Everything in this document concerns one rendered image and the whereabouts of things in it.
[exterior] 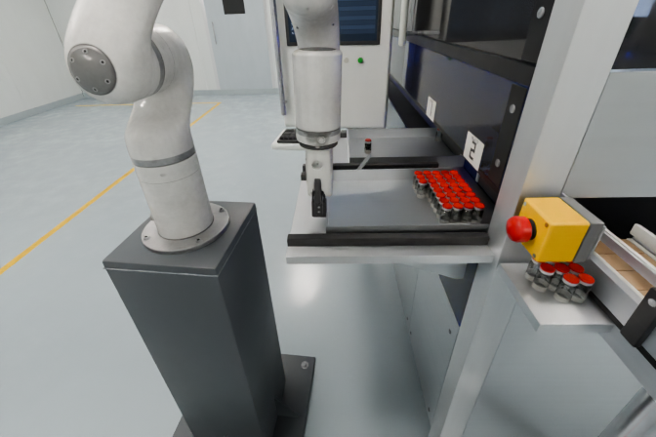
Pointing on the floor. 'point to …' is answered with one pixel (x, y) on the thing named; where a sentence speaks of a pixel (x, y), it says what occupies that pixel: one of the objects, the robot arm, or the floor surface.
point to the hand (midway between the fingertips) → (319, 207)
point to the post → (545, 144)
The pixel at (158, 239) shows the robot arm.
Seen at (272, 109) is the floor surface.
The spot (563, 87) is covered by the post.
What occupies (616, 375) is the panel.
